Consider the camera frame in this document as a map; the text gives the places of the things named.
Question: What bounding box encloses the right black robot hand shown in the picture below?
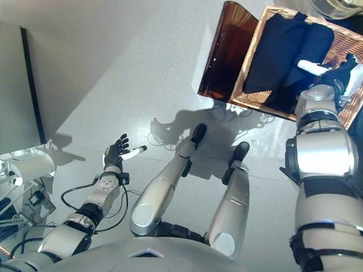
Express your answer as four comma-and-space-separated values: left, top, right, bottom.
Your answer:
297, 59, 363, 93

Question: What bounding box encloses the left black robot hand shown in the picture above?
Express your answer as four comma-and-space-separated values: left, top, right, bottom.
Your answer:
103, 134, 148, 173

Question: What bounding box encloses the rectangular wicker laundry basket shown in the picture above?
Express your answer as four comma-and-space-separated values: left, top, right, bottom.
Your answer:
229, 5, 363, 131

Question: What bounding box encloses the left silver robot leg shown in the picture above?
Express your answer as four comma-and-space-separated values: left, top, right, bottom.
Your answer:
129, 123, 208, 236

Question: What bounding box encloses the silver robot leg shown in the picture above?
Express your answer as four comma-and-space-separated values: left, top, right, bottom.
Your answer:
204, 141, 251, 260
129, 123, 208, 236

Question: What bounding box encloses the round glass washer door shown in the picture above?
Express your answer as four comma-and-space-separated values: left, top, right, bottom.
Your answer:
272, 0, 363, 20

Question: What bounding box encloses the white metal rack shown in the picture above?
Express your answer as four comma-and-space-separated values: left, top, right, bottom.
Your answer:
0, 147, 59, 236

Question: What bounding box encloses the black power adapter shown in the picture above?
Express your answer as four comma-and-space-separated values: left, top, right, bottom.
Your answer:
29, 191, 44, 206

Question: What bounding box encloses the brown wooden stool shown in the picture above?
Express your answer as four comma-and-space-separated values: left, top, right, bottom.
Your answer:
197, 1, 260, 103

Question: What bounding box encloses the silver robot torso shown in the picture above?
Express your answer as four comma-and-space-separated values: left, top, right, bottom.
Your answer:
0, 245, 298, 272

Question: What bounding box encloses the white panel with black edge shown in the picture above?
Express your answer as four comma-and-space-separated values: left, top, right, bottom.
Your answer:
0, 21, 47, 155

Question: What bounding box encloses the right silver robot leg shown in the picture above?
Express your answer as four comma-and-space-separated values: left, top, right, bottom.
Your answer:
204, 141, 251, 260

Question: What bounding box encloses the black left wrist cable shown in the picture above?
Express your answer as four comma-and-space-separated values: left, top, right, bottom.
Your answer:
60, 181, 129, 233

